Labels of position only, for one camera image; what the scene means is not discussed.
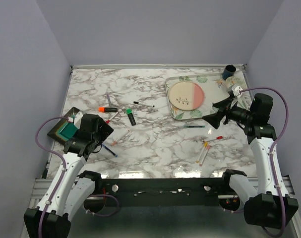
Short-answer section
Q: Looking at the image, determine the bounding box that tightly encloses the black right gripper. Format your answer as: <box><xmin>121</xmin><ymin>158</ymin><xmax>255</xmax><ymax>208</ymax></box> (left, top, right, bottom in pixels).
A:
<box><xmin>202</xmin><ymin>96</ymin><xmax>254</xmax><ymax>129</ymax></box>

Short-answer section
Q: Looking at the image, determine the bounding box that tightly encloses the pink cap white marker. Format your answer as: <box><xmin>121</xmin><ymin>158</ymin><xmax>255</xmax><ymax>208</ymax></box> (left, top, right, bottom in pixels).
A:
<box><xmin>199</xmin><ymin>144</ymin><xmax>210</xmax><ymax>166</ymax></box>
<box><xmin>111</xmin><ymin>130</ymin><xmax>130</xmax><ymax>146</ymax></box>

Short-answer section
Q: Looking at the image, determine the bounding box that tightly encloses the blue ballpoint pen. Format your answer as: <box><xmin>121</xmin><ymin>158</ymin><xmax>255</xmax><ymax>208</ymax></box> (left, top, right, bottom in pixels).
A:
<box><xmin>102</xmin><ymin>144</ymin><xmax>118</xmax><ymax>157</ymax></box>

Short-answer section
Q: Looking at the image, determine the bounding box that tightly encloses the yellow cap white marker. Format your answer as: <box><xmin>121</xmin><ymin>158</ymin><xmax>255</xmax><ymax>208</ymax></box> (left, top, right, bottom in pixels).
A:
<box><xmin>196</xmin><ymin>142</ymin><xmax>208</xmax><ymax>163</ymax></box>

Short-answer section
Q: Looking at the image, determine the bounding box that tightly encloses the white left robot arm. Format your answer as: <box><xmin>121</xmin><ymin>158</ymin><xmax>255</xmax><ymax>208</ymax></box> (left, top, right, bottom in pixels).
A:
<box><xmin>24</xmin><ymin>112</ymin><xmax>114</xmax><ymax>238</ymax></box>

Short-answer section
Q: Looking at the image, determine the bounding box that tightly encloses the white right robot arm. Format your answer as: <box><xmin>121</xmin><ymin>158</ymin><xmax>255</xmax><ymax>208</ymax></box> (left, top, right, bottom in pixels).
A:
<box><xmin>203</xmin><ymin>93</ymin><xmax>299</xmax><ymax>230</ymax></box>

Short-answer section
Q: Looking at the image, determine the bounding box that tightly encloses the teal ballpoint pen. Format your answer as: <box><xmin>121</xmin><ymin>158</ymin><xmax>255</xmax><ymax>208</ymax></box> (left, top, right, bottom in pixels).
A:
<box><xmin>179</xmin><ymin>125</ymin><xmax>205</xmax><ymax>128</ymax></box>

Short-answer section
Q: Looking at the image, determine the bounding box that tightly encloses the purple pen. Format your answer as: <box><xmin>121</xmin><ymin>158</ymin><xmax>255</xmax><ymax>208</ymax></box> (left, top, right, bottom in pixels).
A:
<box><xmin>106</xmin><ymin>93</ymin><xmax>112</xmax><ymax>107</ymax></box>

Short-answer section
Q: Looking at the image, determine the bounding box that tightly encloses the orange cap black highlighter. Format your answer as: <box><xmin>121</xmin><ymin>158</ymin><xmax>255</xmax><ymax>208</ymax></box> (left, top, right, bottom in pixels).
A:
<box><xmin>98</xmin><ymin>107</ymin><xmax>118</xmax><ymax>113</ymax></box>

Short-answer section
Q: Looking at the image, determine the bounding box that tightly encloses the square teal black dish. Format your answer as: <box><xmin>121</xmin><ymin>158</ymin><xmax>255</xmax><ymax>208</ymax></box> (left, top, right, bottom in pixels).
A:
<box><xmin>47</xmin><ymin>119</ymin><xmax>77</xmax><ymax>145</ymax></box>

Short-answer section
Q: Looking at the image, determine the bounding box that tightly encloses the floral leaf pattern tray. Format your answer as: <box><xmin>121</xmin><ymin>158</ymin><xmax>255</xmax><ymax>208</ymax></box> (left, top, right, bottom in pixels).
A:
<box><xmin>164</xmin><ymin>72</ymin><xmax>250</xmax><ymax>121</ymax></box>

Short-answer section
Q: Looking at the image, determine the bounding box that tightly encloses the small floral bowl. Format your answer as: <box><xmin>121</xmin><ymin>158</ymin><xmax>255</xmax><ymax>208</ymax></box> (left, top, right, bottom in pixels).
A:
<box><xmin>225</xmin><ymin>76</ymin><xmax>244</xmax><ymax>88</ymax></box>

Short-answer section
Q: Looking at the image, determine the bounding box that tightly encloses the cream and pink plate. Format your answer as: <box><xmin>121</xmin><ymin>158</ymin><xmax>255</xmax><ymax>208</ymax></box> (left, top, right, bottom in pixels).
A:
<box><xmin>168</xmin><ymin>81</ymin><xmax>205</xmax><ymax>111</ymax></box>

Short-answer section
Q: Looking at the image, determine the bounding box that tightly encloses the green cap black highlighter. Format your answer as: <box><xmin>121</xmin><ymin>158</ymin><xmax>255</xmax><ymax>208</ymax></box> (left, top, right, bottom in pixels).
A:
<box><xmin>126</xmin><ymin>108</ymin><xmax>136</xmax><ymax>126</ymax></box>

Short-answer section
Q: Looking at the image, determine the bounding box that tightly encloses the dark blue cup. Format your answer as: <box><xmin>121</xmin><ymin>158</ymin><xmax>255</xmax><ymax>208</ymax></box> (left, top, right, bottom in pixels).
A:
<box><xmin>222</xmin><ymin>64</ymin><xmax>236</xmax><ymax>80</ymax></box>

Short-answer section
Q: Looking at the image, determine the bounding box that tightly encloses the black cap white marker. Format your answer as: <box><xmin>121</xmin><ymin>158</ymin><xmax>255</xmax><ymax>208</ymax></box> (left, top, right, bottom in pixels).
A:
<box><xmin>133</xmin><ymin>101</ymin><xmax>155</xmax><ymax>108</ymax></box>

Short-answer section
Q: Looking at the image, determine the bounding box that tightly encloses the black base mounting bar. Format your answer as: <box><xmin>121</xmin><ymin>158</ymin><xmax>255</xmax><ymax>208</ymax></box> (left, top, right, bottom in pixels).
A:
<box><xmin>92</xmin><ymin>178</ymin><xmax>237</xmax><ymax>207</ymax></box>

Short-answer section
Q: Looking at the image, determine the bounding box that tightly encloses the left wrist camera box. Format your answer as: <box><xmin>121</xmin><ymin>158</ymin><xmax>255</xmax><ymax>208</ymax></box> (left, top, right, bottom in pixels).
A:
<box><xmin>67</xmin><ymin>111</ymin><xmax>83</xmax><ymax>129</ymax></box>

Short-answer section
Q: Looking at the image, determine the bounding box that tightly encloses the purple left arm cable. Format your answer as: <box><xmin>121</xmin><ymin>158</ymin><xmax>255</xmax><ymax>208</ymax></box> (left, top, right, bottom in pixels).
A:
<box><xmin>35</xmin><ymin>116</ymin><xmax>74</xmax><ymax>238</ymax></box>

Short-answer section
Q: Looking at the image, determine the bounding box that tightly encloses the aluminium frame rail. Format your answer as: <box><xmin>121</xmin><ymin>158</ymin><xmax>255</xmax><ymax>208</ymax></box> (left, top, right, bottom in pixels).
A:
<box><xmin>29</xmin><ymin>179</ymin><xmax>53</xmax><ymax>208</ymax></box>

